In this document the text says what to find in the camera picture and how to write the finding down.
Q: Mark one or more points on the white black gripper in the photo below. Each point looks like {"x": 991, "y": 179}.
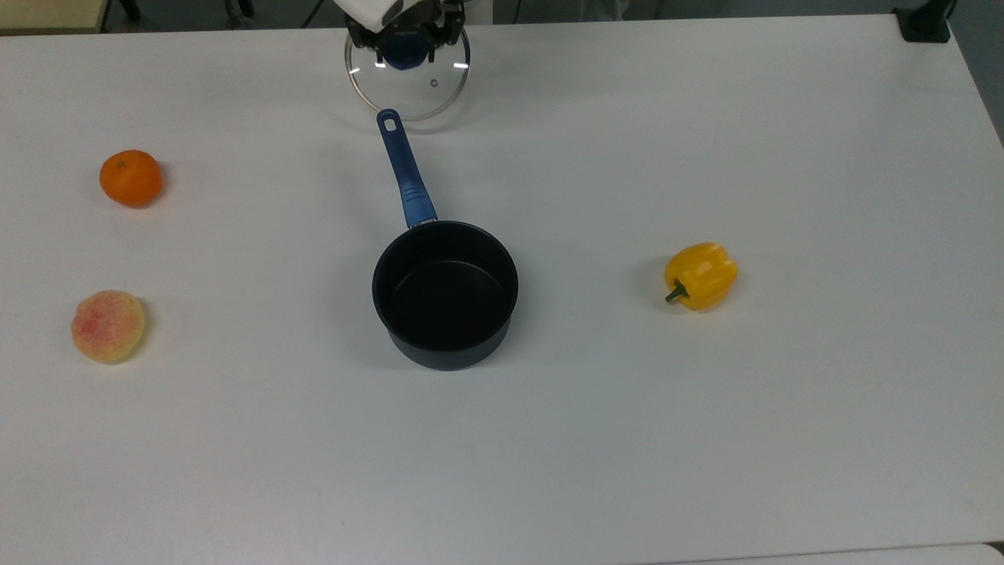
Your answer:
{"x": 408, "y": 14}

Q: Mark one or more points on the yellow bell pepper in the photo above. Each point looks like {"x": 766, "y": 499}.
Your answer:
{"x": 702, "y": 276}

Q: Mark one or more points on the pink yellow peach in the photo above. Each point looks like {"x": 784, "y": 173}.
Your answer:
{"x": 108, "y": 326}

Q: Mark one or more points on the black stand leg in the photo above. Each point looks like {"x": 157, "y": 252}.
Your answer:
{"x": 239, "y": 8}
{"x": 129, "y": 9}

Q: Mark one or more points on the dark blue saucepan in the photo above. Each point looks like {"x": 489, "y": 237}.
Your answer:
{"x": 447, "y": 349}

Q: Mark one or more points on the light wooden desk top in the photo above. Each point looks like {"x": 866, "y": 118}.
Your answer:
{"x": 47, "y": 14}

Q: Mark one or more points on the orange mandarin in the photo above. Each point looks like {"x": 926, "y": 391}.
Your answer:
{"x": 130, "y": 178}

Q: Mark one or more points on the black table clamp block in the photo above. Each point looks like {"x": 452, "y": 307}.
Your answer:
{"x": 925, "y": 22}

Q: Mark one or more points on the glass lid with blue knob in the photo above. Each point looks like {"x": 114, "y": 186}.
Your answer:
{"x": 431, "y": 98}

